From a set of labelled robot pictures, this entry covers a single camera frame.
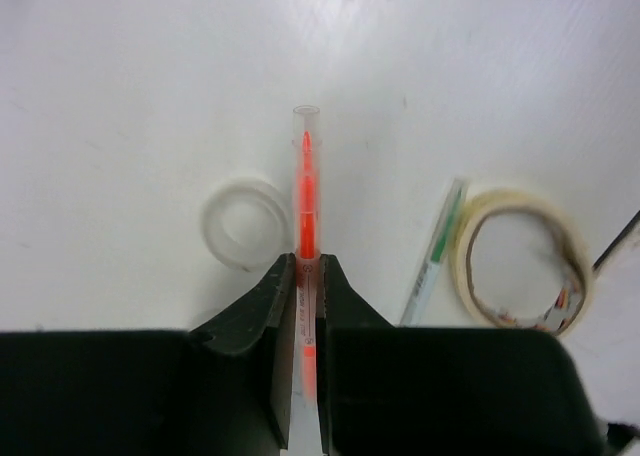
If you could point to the beige masking tape roll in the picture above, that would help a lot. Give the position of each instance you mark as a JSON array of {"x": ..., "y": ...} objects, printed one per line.
[{"x": 518, "y": 262}]

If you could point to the green pen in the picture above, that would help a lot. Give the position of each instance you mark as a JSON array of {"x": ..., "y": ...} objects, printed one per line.
[{"x": 432, "y": 260}]

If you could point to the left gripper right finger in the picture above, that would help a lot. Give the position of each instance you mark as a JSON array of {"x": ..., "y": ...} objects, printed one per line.
[{"x": 387, "y": 390}]

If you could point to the orange pen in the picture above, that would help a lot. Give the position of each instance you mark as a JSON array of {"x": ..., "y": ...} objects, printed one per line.
[{"x": 307, "y": 236}]

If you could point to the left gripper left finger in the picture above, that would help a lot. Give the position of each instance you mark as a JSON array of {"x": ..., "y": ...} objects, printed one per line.
[{"x": 222, "y": 388}]

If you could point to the small clear tape roll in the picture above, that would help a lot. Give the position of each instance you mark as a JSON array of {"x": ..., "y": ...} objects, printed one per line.
[{"x": 245, "y": 224}]

